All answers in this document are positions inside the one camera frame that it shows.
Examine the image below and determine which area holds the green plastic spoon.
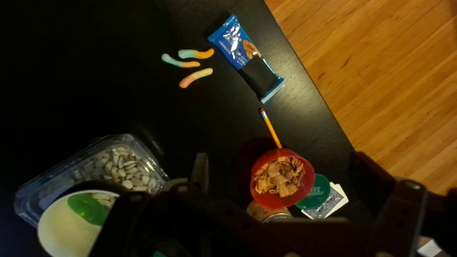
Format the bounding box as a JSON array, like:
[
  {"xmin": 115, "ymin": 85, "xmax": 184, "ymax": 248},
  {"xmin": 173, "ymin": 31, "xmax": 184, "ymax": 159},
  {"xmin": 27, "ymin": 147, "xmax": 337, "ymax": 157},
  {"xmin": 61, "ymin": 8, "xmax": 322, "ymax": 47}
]
[{"xmin": 67, "ymin": 191, "xmax": 114, "ymax": 227}]

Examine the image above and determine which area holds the blue snack packet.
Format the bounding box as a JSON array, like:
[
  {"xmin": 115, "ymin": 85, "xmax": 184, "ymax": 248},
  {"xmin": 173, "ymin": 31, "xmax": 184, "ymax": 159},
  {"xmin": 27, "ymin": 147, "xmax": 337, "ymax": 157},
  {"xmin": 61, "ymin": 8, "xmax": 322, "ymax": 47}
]
[{"xmin": 207, "ymin": 12, "xmax": 285, "ymax": 104}]

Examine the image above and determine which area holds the white bowl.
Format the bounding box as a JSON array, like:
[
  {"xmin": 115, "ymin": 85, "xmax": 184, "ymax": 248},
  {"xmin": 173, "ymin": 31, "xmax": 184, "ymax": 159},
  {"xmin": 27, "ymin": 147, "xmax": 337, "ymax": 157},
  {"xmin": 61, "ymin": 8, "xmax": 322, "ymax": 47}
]
[{"xmin": 35, "ymin": 188, "xmax": 120, "ymax": 257}]

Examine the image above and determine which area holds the green orange gummy worm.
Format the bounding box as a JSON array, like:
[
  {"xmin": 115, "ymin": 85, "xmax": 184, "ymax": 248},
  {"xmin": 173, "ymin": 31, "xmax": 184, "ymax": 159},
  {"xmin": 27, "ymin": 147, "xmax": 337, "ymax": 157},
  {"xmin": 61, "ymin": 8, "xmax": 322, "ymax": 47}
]
[{"xmin": 160, "ymin": 51, "xmax": 203, "ymax": 69}]

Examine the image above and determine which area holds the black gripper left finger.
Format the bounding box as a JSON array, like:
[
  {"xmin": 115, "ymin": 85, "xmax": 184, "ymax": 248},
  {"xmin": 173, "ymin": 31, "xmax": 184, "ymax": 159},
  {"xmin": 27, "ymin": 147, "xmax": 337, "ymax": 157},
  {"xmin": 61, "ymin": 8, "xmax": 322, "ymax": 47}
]
[{"xmin": 88, "ymin": 151, "xmax": 248, "ymax": 257}]

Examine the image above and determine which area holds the open glass jar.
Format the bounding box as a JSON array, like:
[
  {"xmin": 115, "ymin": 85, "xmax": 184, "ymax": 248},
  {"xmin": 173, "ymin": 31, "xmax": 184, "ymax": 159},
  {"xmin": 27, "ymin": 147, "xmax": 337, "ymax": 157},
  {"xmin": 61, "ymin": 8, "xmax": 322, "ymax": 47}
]
[{"xmin": 245, "ymin": 199, "xmax": 292, "ymax": 224}]

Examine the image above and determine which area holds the orange pink gummy worm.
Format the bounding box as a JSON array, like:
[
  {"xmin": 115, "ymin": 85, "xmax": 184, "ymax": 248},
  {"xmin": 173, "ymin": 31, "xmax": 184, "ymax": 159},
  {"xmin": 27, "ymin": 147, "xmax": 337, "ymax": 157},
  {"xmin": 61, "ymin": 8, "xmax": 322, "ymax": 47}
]
[{"xmin": 177, "ymin": 67, "xmax": 215, "ymax": 89}]

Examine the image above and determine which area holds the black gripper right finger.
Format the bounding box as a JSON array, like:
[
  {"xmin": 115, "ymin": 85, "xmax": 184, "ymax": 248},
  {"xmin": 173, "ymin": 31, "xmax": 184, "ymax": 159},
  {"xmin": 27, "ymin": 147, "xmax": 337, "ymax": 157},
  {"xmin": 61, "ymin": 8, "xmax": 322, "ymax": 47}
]
[{"xmin": 348, "ymin": 149, "xmax": 457, "ymax": 257}]

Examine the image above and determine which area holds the green round lid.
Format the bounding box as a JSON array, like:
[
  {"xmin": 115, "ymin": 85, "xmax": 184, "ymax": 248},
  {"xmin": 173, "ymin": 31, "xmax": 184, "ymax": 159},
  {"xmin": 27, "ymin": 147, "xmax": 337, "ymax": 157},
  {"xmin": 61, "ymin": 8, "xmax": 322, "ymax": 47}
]
[{"xmin": 295, "ymin": 172, "xmax": 332, "ymax": 211}]

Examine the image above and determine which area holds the red bowl with cereal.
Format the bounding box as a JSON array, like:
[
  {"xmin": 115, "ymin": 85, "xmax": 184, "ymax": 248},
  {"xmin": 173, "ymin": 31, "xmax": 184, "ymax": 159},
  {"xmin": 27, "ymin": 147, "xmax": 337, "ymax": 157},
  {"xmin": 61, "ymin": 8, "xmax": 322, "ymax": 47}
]
[{"xmin": 248, "ymin": 147, "xmax": 317, "ymax": 209}]

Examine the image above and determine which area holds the teal orange gummy worm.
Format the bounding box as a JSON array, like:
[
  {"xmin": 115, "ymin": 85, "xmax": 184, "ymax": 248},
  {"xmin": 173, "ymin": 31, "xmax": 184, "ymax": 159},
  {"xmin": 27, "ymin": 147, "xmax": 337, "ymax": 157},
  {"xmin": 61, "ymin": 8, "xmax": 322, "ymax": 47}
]
[{"xmin": 177, "ymin": 47, "xmax": 217, "ymax": 61}]

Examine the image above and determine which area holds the orange pencil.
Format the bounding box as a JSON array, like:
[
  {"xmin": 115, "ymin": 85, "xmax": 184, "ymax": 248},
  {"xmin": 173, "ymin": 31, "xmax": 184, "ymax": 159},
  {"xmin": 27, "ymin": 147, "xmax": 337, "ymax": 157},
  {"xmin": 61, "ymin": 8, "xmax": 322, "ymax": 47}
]
[{"xmin": 258, "ymin": 107, "xmax": 284, "ymax": 149}]

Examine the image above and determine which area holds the clear plastic container with nuts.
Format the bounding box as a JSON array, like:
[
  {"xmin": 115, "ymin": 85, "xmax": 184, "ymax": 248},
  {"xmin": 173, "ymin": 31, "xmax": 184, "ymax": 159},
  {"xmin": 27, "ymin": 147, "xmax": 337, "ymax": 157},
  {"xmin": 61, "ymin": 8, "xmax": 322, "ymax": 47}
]
[{"xmin": 13, "ymin": 132, "xmax": 170, "ymax": 228}]

